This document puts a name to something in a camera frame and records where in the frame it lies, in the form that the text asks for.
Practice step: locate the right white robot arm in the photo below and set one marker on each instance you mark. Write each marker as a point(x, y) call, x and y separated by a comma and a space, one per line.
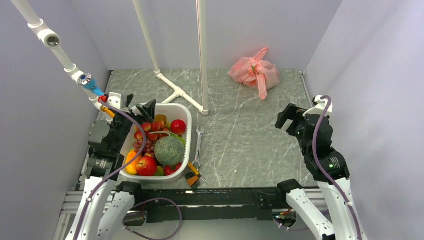
point(329, 169)

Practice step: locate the orange bell pepper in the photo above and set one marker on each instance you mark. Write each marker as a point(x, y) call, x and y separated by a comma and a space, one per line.
point(131, 168)

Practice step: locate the green netted melon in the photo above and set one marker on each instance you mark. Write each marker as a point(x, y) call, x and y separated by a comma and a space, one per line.
point(169, 151)

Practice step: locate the pink plastic bag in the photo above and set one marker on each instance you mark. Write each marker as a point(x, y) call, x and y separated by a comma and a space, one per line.
point(256, 73)

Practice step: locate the white pipe with faucet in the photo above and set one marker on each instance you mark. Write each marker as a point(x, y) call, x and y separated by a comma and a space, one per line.
point(51, 40)

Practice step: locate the silver wrench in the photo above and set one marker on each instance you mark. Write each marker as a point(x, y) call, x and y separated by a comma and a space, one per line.
point(196, 162)

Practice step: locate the white plastic basket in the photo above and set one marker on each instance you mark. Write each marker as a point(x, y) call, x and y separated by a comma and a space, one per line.
point(173, 111)

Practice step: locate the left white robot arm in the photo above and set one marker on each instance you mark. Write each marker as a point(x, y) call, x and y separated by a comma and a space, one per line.
point(104, 203)

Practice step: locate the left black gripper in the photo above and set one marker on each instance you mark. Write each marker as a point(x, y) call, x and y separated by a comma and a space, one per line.
point(148, 110)

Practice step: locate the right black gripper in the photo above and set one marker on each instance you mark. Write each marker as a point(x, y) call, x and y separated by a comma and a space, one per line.
point(290, 112)

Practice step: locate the red apple front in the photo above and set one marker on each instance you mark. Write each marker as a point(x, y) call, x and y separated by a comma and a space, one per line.
point(146, 166)

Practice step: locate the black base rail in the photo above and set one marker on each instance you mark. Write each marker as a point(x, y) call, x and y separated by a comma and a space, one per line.
point(160, 205)

